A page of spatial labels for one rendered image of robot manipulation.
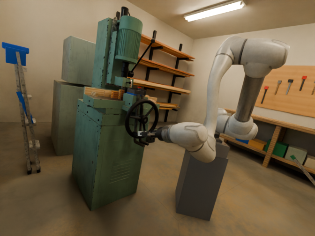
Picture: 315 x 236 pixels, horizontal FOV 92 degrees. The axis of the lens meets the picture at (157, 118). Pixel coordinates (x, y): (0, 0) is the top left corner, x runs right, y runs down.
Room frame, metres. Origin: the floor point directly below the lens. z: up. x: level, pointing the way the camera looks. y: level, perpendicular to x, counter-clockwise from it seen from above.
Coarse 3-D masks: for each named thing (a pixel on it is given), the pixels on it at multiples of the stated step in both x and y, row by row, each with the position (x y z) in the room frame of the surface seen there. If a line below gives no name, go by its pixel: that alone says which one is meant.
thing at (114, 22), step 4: (112, 20) 1.35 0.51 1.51; (116, 20) 1.37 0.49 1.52; (112, 24) 1.35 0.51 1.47; (116, 24) 1.37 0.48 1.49; (112, 28) 1.35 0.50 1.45; (116, 28) 1.37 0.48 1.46; (108, 56) 1.35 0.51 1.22; (108, 60) 1.35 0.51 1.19; (108, 64) 1.35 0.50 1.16; (108, 84) 1.37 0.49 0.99; (112, 84) 1.39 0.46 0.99
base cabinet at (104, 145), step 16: (80, 112) 1.34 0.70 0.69; (80, 128) 1.30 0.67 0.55; (96, 128) 1.06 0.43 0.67; (112, 128) 1.07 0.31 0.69; (80, 144) 1.27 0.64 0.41; (96, 144) 1.03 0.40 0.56; (112, 144) 1.08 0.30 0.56; (128, 144) 1.19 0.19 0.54; (144, 144) 1.32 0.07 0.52; (80, 160) 1.25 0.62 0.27; (96, 160) 1.02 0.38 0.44; (112, 160) 1.10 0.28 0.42; (128, 160) 1.20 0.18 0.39; (80, 176) 1.22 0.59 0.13; (96, 176) 1.02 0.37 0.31; (112, 176) 1.11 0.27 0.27; (128, 176) 1.23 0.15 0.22; (96, 192) 1.03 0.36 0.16; (112, 192) 1.13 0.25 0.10; (128, 192) 1.25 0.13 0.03; (96, 208) 1.04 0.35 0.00
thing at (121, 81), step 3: (117, 78) 1.29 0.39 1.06; (120, 78) 1.25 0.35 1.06; (123, 78) 1.23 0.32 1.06; (126, 78) 1.24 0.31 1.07; (114, 81) 1.32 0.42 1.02; (117, 81) 1.28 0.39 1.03; (120, 81) 1.24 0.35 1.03; (123, 81) 1.23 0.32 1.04; (126, 81) 1.25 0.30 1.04; (114, 84) 1.32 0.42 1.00; (117, 84) 1.28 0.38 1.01; (120, 84) 1.24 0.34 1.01; (123, 84) 1.23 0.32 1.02; (126, 84) 1.25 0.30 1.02; (129, 84) 1.27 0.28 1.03; (123, 87) 1.28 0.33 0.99
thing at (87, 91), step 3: (84, 90) 1.10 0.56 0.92; (87, 90) 1.10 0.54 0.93; (90, 90) 1.11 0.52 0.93; (93, 90) 1.13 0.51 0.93; (96, 90) 1.14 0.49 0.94; (99, 90) 1.16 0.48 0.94; (102, 90) 1.17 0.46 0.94; (105, 90) 1.19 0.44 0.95; (108, 90) 1.21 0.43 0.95; (84, 93) 1.09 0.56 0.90; (87, 93) 1.10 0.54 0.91; (90, 93) 1.11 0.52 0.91; (99, 93) 1.16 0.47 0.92; (102, 93) 1.18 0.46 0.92
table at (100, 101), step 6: (84, 96) 1.09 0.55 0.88; (90, 96) 1.02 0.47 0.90; (102, 96) 1.14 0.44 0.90; (84, 102) 1.08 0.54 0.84; (90, 102) 1.00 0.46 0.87; (96, 102) 0.97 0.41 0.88; (102, 102) 1.00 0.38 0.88; (108, 102) 1.03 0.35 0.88; (114, 102) 1.07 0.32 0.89; (120, 102) 1.10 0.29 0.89; (114, 108) 1.07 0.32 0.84; (120, 108) 1.10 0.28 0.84; (126, 108) 1.07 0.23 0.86; (150, 108) 1.31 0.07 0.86
